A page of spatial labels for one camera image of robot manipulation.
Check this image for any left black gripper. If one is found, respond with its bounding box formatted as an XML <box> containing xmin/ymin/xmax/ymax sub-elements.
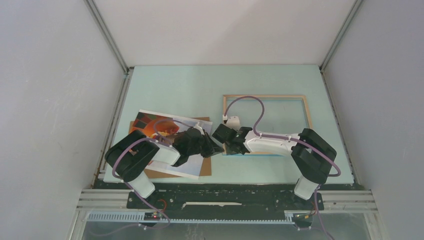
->
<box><xmin>187</xmin><ymin>132</ymin><xmax>223</xmax><ymax>159</ymax></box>

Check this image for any wooden picture frame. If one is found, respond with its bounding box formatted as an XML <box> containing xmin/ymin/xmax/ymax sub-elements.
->
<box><xmin>222</xmin><ymin>94</ymin><xmax>314</xmax><ymax>157</ymax></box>

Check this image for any colourful balloon photo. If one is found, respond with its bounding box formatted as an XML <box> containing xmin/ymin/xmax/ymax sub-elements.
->
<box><xmin>130</xmin><ymin>109</ymin><xmax>213</xmax><ymax>181</ymax></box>

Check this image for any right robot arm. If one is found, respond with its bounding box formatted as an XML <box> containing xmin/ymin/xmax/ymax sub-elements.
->
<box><xmin>212</xmin><ymin>124</ymin><xmax>341</xmax><ymax>209</ymax></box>

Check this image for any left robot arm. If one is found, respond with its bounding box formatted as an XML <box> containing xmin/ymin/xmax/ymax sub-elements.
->
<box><xmin>104</xmin><ymin>127</ymin><xmax>224</xmax><ymax>208</ymax></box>

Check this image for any brown backing board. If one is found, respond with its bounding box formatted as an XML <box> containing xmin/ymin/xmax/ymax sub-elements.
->
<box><xmin>128</xmin><ymin>113</ymin><xmax>212</xmax><ymax>180</ymax></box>

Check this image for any aluminium mounting profile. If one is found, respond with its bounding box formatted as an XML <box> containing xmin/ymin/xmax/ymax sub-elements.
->
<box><xmin>67</xmin><ymin>189</ymin><xmax>384</xmax><ymax>240</ymax></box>

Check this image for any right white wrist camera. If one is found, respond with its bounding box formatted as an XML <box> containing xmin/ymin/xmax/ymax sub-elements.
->
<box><xmin>222</xmin><ymin>114</ymin><xmax>241</xmax><ymax>131</ymax></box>

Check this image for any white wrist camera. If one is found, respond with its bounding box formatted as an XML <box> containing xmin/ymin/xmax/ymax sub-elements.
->
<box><xmin>222</xmin><ymin>114</ymin><xmax>241</xmax><ymax>131</ymax></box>
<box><xmin>193</xmin><ymin>121</ymin><xmax>204</xmax><ymax>135</ymax></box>

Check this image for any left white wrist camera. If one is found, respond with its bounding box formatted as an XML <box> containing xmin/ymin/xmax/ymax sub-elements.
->
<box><xmin>193</xmin><ymin>121</ymin><xmax>204</xmax><ymax>135</ymax></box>

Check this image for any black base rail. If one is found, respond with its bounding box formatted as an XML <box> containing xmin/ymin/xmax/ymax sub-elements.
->
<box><xmin>126</xmin><ymin>183</ymin><xmax>324</xmax><ymax>221</ymax></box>

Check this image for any left corner aluminium post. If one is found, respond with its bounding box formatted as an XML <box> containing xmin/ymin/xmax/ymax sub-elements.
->
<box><xmin>84</xmin><ymin>0</ymin><xmax>130</xmax><ymax>75</ymax></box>

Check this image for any corner aluminium post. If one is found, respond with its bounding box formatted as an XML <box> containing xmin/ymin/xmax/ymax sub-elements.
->
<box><xmin>84</xmin><ymin>0</ymin><xmax>130</xmax><ymax>75</ymax></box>
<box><xmin>319</xmin><ymin>0</ymin><xmax>364</xmax><ymax>73</ymax></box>

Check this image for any right corner aluminium post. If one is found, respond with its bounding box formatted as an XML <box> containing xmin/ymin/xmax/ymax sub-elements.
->
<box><xmin>319</xmin><ymin>0</ymin><xmax>364</xmax><ymax>73</ymax></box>

